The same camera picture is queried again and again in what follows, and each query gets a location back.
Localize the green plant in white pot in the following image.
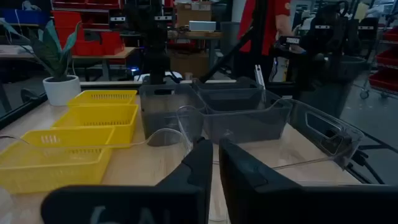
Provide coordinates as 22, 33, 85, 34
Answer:
0, 19, 82, 106

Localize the yellow plastic mesh basket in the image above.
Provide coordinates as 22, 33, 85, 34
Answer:
66, 89, 138, 107
0, 126, 116, 195
50, 103, 140, 149

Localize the black labelled robot link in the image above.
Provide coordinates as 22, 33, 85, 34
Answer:
273, 35, 307, 55

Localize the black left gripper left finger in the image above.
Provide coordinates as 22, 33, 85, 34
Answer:
40, 138, 214, 224

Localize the white plastic housing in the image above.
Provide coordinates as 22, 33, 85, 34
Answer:
133, 71, 183, 83

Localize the cardboard box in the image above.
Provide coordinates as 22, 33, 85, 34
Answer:
176, 2, 213, 28
169, 52, 210, 79

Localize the long wooden workbench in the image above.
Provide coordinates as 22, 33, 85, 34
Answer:
0, 45, 137, 82

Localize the red storage bin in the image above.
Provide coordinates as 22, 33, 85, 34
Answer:
85, 0, 121, 9
52, 11, 82, 29
384, 27, 398, 43
52, 0, 88, 9
73, 40, 105, 56
376, 49, 398, 68
99, 30, 125, 55
368, 70, 398, 93

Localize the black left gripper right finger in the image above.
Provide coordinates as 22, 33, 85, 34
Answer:
218, 138, 398, 224

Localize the white flat box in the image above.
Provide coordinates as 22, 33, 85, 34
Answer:
188, 20, 217, 32

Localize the blue storage bin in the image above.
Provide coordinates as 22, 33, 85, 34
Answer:
0, 8, 50, 26

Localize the person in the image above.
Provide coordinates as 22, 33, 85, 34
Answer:
238, 0, 307, 57

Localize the small wooden workbench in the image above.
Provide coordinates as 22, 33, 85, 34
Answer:
167, 30, 223, 71

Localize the dark grey trash bin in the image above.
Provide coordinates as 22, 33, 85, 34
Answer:
298, 55, 368, 119

